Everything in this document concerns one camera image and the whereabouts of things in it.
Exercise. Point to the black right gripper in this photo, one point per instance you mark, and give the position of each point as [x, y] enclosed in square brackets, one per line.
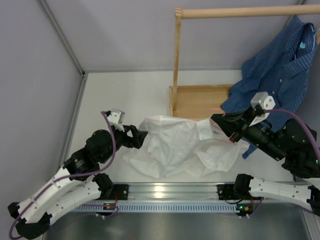
[236, 123]

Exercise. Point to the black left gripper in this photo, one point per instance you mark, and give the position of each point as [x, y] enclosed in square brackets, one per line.
[138, 136]

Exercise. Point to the pink wire hanger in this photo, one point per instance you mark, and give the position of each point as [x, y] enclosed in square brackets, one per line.
[215, 125]

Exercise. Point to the white shirt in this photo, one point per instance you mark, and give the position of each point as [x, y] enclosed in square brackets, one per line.
[174, 145]

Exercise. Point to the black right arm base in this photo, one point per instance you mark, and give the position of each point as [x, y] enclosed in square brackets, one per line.
[226, 193]

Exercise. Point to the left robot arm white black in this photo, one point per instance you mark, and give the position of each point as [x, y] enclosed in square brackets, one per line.
[79, 180]

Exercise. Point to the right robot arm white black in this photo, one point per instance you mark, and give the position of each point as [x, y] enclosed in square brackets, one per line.
[295, 143]

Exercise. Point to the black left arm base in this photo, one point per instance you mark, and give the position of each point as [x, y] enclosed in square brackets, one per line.
[119, 192]

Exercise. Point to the blue checkered shirt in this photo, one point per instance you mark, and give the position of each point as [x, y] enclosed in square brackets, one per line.
[281, 69]

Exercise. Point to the wooden clothes rack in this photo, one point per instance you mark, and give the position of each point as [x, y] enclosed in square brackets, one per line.
[195, 94]

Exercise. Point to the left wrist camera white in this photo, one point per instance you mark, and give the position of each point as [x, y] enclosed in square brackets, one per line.
[115, 118]

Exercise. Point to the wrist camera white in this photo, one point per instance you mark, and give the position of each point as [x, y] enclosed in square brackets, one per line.
[261, 102]
[115, 118]

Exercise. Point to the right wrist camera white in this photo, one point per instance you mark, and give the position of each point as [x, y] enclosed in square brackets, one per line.
[261, 102]

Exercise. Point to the slotted cable duct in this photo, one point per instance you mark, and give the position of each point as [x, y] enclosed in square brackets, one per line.
[162, 207]

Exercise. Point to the aluminium mounting rail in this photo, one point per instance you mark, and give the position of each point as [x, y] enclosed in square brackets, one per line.
[208, 191]

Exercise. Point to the aluminium corner frame post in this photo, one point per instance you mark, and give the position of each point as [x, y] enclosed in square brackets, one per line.
[45, 7]

